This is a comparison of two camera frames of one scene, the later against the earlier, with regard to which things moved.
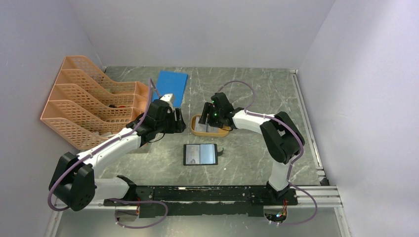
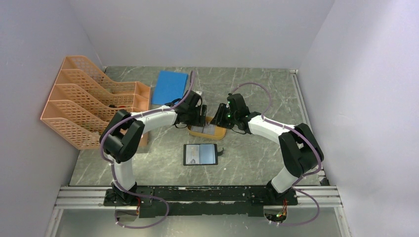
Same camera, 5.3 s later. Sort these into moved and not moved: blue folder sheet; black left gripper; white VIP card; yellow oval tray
Moved: black left gripper
Not moved: yellow oval tray; blue folder sheet; white VIP card
